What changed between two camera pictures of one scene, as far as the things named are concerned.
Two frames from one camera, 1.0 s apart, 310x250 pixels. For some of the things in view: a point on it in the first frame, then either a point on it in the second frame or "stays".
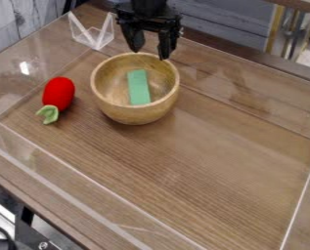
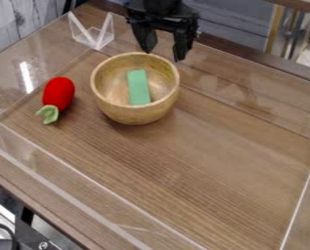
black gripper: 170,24 -> 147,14
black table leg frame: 28,238 stays
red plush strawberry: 59,97 stays
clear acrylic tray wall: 71,200 stays
